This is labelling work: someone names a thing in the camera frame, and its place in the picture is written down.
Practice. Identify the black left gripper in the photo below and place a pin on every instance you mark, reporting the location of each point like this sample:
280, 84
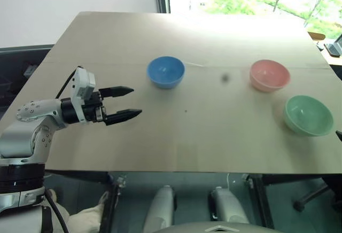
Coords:
93, 110

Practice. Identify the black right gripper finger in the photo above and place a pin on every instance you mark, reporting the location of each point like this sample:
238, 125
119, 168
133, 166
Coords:
340, 135

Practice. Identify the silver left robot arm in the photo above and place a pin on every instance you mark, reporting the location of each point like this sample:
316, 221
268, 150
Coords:
25, 134

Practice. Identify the green bowl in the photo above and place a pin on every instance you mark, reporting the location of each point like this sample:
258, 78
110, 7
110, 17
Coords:
308, 115

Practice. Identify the blue bowl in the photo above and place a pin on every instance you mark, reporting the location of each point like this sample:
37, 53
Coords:
165, 70

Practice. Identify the black office chair base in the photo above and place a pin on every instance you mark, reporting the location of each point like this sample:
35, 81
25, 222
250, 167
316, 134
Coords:
312, 197

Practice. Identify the dark laptop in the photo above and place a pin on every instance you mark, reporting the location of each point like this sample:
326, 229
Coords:
334, 47

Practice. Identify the red bowl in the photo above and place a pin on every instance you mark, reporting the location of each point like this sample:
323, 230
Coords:
270, 75

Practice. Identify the black table leg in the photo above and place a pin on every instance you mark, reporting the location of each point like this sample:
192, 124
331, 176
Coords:
110, 203
263, 201

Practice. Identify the cardboard box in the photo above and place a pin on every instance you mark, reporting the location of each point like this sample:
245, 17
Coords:
316, 35

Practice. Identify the silver left robot leg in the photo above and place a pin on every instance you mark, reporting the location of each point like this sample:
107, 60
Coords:
159, 209

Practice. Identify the silver robot leg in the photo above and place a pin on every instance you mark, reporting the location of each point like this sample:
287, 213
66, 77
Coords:
229, 206
159, 209

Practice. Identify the beige cloth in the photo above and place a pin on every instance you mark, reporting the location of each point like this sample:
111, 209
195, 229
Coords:
85, 215

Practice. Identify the silver right robot leg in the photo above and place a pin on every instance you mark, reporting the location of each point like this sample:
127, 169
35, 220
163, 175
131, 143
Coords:
229, 206

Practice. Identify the grey robot torso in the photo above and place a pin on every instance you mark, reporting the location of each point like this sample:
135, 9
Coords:
213, 229

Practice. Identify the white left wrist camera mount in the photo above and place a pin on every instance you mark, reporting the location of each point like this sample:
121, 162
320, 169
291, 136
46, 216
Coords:
81, 83

